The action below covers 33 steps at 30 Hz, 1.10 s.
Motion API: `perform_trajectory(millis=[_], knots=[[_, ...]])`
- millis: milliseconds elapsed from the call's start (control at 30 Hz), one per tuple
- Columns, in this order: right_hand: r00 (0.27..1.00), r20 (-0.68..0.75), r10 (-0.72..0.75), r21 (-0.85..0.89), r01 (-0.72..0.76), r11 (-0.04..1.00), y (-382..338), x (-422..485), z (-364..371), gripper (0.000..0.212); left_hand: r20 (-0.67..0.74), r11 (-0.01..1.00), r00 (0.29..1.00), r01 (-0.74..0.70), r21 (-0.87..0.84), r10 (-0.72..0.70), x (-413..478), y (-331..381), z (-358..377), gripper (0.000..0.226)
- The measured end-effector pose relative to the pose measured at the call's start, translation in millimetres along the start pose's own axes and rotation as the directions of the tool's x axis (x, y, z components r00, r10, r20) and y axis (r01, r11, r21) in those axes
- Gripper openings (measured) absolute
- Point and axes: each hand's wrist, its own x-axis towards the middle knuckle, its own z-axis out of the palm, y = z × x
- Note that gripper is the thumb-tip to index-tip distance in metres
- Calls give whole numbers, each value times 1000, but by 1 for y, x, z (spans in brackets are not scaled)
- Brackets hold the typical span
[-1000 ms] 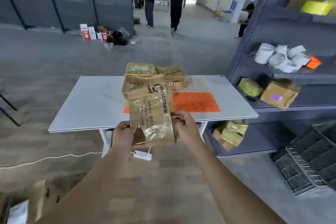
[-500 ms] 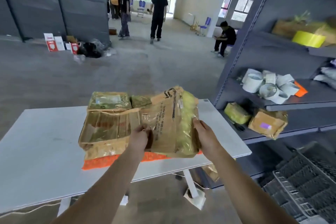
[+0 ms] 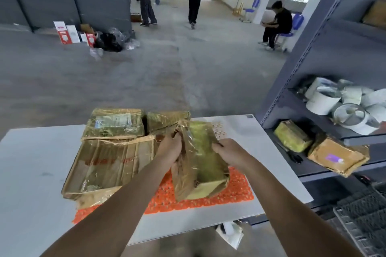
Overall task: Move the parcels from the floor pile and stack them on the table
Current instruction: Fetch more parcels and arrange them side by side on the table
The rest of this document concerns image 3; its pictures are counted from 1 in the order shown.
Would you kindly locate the orange perforated plastic mat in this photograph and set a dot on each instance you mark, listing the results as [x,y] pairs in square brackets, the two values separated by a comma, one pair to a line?
[235,190]

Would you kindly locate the taped brown parcel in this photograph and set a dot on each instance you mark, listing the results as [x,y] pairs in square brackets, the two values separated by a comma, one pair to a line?
[166,121]

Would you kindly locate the green taped parcel tall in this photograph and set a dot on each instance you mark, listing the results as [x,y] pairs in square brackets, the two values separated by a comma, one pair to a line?
[202,157]

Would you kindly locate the clear plastic bag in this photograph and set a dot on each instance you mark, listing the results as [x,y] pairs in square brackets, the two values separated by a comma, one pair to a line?
[132,44]
[96,53]
[116,34]

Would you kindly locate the person's left hand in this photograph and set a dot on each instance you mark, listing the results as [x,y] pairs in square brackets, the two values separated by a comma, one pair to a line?
[169,151]

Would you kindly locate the black rubbish bag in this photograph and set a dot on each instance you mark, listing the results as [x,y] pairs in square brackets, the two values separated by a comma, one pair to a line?
[108,43]

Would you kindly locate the small wooden stool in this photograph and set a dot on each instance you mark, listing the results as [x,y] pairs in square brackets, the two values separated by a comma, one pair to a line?
[237,9]

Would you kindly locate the taped parcel with white label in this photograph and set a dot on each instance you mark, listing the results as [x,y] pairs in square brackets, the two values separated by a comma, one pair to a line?
[114,124]

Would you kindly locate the blue plastic chair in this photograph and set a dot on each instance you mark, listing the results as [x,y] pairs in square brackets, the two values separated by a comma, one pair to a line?
[298,22]
[255,3]

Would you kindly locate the person's right forearm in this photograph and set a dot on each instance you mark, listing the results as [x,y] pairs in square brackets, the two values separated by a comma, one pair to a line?
[295,217]

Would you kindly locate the dark blue metal shelf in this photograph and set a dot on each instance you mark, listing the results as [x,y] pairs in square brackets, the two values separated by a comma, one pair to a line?
[331,49]

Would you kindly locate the yellow parcel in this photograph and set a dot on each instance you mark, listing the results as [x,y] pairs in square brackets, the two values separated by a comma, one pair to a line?
[292,136]

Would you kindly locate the small red white carton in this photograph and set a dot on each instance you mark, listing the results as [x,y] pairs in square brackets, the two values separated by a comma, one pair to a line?
[90,40]

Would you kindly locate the large taped carton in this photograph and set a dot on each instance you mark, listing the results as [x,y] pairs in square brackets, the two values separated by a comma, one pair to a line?
[105,163]

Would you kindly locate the tall red white carton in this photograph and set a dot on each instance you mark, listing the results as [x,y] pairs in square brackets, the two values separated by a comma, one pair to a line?
[63,35]

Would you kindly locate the brown parcel with purple label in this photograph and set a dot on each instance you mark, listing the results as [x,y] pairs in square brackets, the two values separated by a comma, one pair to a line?
[337,154]

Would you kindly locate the grey plastic lattice crate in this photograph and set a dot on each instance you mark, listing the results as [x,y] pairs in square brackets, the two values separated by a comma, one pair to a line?
[362,220]

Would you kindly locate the person's left forearm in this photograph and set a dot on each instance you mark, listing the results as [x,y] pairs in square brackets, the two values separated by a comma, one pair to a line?
[105,217]

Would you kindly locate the white perforated plastic mat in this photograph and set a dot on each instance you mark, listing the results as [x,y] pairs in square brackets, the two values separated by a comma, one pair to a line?
[218,130]

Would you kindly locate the person's right hand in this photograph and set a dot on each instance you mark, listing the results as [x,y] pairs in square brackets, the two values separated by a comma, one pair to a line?
[233,153]

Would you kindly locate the white table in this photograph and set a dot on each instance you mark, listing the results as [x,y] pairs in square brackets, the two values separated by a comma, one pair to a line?
[36,160]

